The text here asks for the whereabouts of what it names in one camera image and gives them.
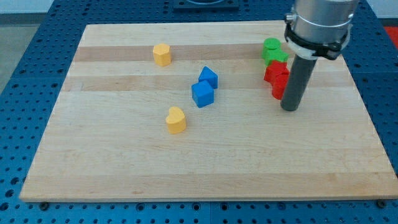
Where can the red circle block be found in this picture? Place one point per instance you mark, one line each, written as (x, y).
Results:
(279, 86)

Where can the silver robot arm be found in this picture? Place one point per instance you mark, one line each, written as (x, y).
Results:
(319, 28)

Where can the red star block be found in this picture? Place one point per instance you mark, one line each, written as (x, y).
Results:
(274, 69)

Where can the green star block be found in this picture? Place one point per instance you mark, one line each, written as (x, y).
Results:
(275, 55)

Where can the green circle block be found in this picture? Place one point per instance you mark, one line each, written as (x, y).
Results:
(270, 44)

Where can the blue cube block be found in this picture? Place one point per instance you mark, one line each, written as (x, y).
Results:
(202, 94)

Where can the yellow heart block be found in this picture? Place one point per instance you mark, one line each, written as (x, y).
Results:
(176, 120)

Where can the wooden board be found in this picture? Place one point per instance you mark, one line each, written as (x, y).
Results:
(107, 140)

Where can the blue triangle block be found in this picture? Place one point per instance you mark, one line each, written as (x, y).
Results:
(210, 76)

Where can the yellow hexagon block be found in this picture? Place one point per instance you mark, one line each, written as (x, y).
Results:
(162, 55)

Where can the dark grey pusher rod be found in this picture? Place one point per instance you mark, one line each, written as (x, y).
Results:
(300, 74)

